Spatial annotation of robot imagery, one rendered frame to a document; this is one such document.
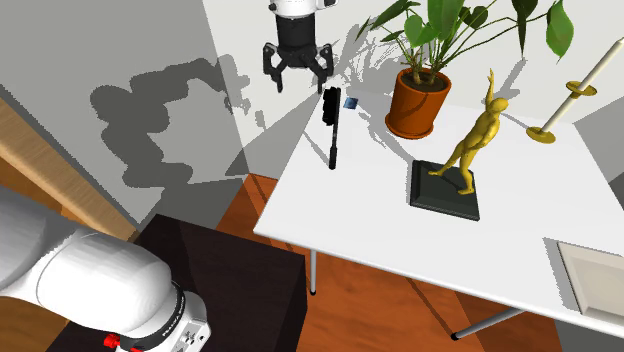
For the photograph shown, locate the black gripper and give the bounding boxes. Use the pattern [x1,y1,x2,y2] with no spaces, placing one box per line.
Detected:
[262,13,336,95]

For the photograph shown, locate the green plant in orange pot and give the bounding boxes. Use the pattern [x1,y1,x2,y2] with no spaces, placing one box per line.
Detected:
[354,0,576,141]

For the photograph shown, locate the white table with metal legs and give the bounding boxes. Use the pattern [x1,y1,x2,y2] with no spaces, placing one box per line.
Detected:
[252,86,624,342]

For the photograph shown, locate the gold figure on dark base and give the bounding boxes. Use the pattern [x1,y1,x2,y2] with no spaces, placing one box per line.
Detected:
[408,68,511,223]

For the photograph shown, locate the white candle in gold holder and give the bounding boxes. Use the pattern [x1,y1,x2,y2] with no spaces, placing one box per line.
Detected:
[525,38,624,145]

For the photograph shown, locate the white square tray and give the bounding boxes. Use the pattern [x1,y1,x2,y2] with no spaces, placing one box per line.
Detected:
[556,240,624,319]

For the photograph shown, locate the black brush with long handle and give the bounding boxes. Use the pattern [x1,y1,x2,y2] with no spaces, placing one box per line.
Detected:
[321,86,343,171]

